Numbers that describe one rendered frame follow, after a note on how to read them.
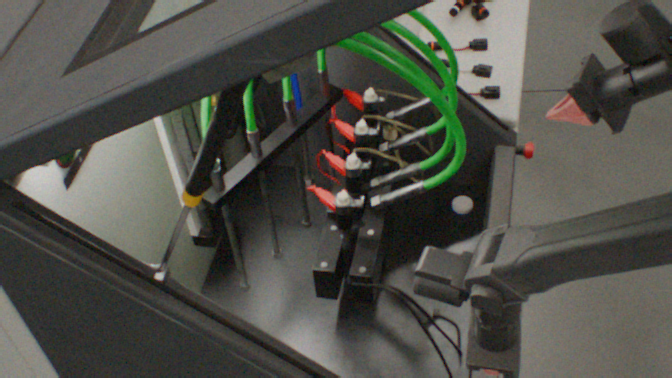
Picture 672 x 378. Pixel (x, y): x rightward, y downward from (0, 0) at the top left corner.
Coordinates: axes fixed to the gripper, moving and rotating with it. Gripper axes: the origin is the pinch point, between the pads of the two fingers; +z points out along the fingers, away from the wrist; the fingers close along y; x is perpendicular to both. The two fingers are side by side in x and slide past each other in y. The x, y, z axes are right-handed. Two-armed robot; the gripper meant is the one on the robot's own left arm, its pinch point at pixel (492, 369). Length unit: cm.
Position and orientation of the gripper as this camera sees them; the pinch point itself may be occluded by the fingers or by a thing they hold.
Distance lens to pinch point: 115.0
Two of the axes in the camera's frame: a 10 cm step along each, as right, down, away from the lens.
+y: -2.1, 7.3, -6.5
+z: 0.9, 6.8, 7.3
